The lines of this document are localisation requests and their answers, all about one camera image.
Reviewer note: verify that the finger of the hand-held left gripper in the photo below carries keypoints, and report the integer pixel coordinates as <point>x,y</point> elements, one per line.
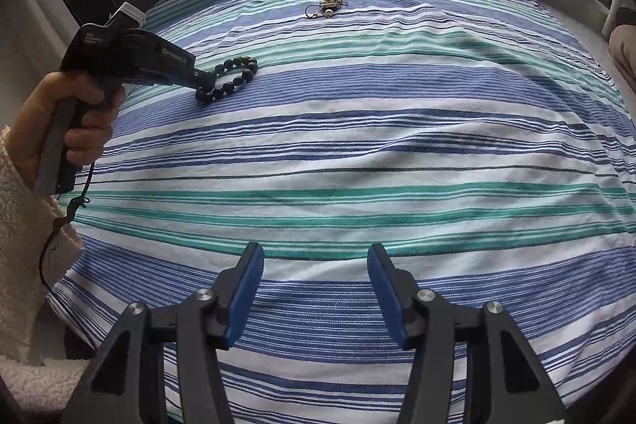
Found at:
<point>198,78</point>

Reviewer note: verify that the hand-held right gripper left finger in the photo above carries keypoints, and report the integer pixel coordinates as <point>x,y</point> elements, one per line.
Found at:
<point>243,295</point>

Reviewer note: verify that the striped bedsheet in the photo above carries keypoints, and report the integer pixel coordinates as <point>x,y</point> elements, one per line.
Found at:
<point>348,131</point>

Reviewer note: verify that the person's left forearm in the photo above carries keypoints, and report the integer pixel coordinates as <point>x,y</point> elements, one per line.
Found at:
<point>25,255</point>

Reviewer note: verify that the person's left hand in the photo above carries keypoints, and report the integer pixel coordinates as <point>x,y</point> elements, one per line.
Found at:
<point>30,126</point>

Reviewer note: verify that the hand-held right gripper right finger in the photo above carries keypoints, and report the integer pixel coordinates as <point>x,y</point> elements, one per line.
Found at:
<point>390,300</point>

